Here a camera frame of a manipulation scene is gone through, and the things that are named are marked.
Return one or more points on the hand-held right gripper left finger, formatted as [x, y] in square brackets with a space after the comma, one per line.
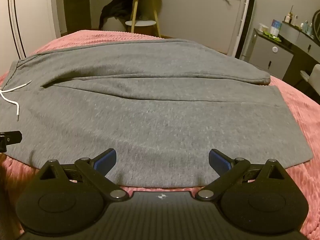
[106, 159]

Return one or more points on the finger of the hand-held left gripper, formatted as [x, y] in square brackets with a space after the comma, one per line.
[12, 137]

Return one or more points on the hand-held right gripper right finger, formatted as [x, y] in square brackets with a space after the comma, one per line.
[220, 159]

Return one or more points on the grey pants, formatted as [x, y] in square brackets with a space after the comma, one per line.
[150, 117]

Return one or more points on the pink ribbed blanket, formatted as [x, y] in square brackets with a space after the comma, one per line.
[300, 120]

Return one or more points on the grey dresser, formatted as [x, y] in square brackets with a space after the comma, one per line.
[275, 60]

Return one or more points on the white wardrobe black stripes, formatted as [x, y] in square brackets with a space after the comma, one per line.
[37, 17]

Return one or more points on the white chair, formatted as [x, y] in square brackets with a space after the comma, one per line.
[312, 77]

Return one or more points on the white tower appliance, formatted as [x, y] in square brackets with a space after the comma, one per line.
[243, 30]

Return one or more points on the white round container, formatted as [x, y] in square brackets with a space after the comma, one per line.
[112, 26]

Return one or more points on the green leaf decoration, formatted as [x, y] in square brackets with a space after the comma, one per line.
[272, 36]

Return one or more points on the small white jar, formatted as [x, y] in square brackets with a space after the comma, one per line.
[263, 27]

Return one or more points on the white and blue box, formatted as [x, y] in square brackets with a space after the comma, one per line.
[275, 28]

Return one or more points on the dark wooden door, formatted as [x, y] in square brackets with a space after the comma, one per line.
[80, 5]

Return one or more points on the dark clothes heap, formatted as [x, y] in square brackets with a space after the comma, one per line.
[115, 10]

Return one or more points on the round side table yellow legs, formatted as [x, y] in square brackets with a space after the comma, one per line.
[136, 5]

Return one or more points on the blue bottle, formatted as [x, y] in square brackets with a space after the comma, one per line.
[310, 29]

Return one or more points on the group of small bottles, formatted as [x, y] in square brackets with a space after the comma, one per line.
[290, 17]

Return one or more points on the round mirror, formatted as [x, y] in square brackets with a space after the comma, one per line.
[317, 22]

